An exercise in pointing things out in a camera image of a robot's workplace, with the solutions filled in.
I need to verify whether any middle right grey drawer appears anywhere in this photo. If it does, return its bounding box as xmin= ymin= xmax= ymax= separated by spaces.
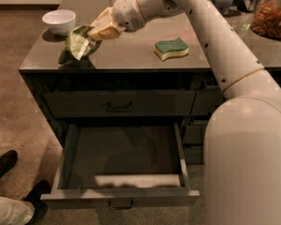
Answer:
xmin=183 ymin=116 xmax=208 ymax=144

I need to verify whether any white ceramic bowl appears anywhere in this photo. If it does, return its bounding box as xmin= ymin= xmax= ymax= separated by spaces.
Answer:
xmin=42 ymin=9 xmax=76 ymax=36

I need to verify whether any top left grey drawer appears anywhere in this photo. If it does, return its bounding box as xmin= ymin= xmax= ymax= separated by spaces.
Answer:
xmin=43 ymin=89 xmax=195 ymax=118

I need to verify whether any grey kitchen counter cabinet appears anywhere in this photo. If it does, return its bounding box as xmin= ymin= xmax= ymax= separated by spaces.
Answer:
xmin=20 ymin=14 xmax=281 ymax=142

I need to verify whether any glass jar with snacks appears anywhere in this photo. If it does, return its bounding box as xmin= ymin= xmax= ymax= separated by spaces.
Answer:
xmin=251 ymin=0 xmax=281 ymax=39

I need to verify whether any black shoe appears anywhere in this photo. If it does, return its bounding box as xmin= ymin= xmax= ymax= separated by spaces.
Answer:
xmin=22 ymin=180 xmax=51 ymax=209
xmin=0 ymin=150 xmax=18 ymax=179

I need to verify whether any top right grey drawer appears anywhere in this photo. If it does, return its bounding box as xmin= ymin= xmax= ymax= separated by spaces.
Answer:
xmin=191 ymin=72 xmax=224 ymax=116

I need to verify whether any lower black shoe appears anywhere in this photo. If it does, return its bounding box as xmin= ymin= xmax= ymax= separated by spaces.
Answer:
xmin=22 ymin=180 xmax=51 ymax=209

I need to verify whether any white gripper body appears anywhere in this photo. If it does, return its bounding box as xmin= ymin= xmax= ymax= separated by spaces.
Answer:
xmin=112 ymin=0 xmax=146 ymax=32

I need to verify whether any green jalapeno chip bag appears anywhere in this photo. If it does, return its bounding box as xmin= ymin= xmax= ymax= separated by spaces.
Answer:
xmin=58 ymin=25 xmax=101 ymax=65

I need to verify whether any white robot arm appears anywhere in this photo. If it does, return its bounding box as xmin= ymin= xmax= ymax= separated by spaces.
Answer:
xmin=89 ymin=0 xmax=281 ymax=225

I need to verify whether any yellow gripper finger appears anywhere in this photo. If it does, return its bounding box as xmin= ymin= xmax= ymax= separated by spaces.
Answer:
xmin=87 ymin=24 xmax=126 ymax=41
xmin=91 ymin=7 xmax=113 ymax=28

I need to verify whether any open middle grey drawer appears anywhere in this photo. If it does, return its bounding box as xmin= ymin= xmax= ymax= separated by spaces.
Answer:
xmin=41 ymin=124 xmax=200 ymax=210

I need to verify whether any green and yellow sponge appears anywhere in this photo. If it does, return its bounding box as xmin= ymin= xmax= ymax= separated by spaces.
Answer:
xmin=154 ymin=37 xmax=189 ymax=61

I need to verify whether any upper black shoe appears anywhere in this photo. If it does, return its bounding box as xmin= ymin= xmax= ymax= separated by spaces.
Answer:
xmin=0 ymin=150 xmax=18 ymax=179

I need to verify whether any bottom right grey drawer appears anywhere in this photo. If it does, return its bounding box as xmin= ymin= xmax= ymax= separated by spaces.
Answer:
xmin=184 ymin=146 xmax=203 ymax=165

